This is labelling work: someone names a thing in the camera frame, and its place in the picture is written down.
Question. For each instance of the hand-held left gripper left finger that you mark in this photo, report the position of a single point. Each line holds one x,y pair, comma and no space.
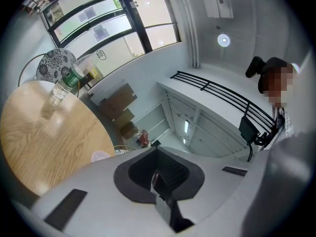
121,179

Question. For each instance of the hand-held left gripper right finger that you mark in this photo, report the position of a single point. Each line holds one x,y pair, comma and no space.
197,181

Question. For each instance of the white round plate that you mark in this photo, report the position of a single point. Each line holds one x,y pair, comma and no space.
100,155

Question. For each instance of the round wooden table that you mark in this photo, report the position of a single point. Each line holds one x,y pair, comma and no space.
49,142

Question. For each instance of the pink chair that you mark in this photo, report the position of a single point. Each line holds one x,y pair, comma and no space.
144,136

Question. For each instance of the brown cardboard box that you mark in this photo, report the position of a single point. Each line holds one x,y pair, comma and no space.
129,131

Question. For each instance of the long tube light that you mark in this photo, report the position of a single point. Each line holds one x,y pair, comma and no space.
186,127

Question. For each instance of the small brown cardboard sheet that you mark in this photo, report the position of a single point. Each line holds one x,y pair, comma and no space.
124,120

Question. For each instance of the grey roller blind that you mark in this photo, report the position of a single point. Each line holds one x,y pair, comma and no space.
153,125

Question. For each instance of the black box device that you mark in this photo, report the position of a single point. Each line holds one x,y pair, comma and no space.
248,130

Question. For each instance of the black metal railing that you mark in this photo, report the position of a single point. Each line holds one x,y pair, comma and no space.
229,95

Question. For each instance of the person's plaid shirt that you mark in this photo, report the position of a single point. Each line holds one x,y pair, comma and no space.
284,130

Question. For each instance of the black yellow-lid trash bin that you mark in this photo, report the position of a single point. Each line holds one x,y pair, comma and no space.
91,73

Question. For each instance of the clear green-label water bottle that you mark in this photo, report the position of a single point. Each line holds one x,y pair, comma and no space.
71,78

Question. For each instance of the person's head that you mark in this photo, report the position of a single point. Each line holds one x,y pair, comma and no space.
279,80

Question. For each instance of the round ceiling light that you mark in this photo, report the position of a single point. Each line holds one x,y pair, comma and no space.
224,40

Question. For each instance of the white ceiling pipes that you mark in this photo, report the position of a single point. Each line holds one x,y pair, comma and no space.
190,26

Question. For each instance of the glass entrance door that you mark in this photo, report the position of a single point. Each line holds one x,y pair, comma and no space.
111,21

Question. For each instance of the white ceiling air conditioner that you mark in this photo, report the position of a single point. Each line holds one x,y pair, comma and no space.
218,0

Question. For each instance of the black head-mounted camera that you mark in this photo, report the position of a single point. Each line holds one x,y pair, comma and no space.
255,67

